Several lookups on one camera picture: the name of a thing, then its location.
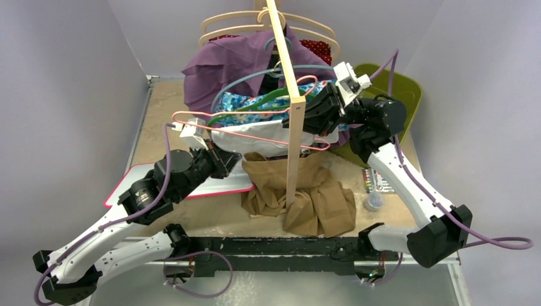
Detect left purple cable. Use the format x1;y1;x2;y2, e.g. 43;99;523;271
33;122;177;306

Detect red-edged whiteboard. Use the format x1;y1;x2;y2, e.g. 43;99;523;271
103;162;255;208

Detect green plastic basket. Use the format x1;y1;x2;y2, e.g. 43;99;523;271
329;69;423;168

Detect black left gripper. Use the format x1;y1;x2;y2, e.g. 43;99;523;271
174;138;242;201

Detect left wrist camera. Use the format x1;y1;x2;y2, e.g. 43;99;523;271
172;117;208;150

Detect rear wooden hanger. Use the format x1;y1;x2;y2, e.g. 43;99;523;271
200;9;336;36

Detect marker pen box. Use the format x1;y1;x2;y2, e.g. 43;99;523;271
363;168;395;193

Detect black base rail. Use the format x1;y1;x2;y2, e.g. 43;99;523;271
166;237;399;277

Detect red polka dot garment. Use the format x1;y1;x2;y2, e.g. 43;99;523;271
300;40;332;65

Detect tan pleated skirt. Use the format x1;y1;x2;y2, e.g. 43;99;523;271
241;152;357;237

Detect pink wire hanger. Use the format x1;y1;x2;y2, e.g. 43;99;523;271
171;75;331;152

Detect green plastic hanger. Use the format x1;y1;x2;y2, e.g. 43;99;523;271
206;86;318;128

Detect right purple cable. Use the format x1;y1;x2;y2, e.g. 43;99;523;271
368;48;534;251

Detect front wooden hanger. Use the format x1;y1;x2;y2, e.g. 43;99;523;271
198;24;341;57

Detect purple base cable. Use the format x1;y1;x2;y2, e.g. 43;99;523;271
163;250;234;298

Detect wooden hanger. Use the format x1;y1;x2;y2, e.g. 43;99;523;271
200;9;336;36
198;24;341;57

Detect grey-blue plastic hanger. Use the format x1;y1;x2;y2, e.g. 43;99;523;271
211;64;333;111

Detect small clear plastic cup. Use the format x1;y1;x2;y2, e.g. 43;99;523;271
364;191;385;212

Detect wooden clothes rack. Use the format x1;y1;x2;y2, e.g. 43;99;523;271
256;0;306;209

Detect blue floral garment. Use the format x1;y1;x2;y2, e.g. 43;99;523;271
211;78;352;132

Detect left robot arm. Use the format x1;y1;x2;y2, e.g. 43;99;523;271
33;140;242;305

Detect white garment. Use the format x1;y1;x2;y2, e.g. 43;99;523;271
210;119;340;158

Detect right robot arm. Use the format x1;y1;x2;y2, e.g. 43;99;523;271
302;83;473;268

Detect purple garment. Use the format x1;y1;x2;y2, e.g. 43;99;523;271
181;25;360;147

